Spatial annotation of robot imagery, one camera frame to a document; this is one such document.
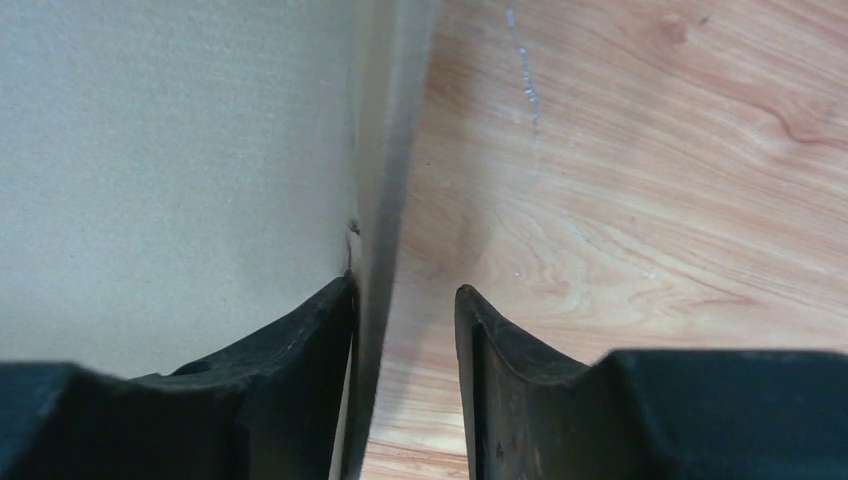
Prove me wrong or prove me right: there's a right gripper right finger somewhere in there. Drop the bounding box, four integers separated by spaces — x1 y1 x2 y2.
455 285 847 479

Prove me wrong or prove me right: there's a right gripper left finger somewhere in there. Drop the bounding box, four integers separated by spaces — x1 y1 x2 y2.
1 277 357 479

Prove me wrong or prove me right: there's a cardboard box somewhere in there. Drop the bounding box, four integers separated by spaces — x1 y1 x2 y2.
1 1 439 479

